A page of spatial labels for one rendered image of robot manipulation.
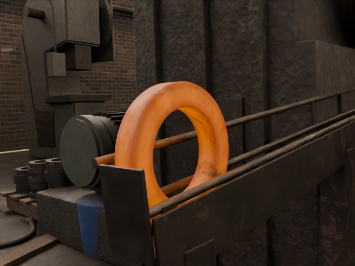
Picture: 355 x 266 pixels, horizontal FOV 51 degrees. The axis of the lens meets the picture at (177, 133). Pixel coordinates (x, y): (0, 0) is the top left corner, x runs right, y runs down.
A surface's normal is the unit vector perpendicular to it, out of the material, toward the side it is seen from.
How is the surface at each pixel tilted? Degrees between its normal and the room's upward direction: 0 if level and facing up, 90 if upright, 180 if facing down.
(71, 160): 90
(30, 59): 90
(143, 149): 90
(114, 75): 90
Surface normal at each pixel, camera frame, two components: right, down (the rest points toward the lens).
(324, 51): 0.74, 0.03
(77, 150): -0.67, 0.08
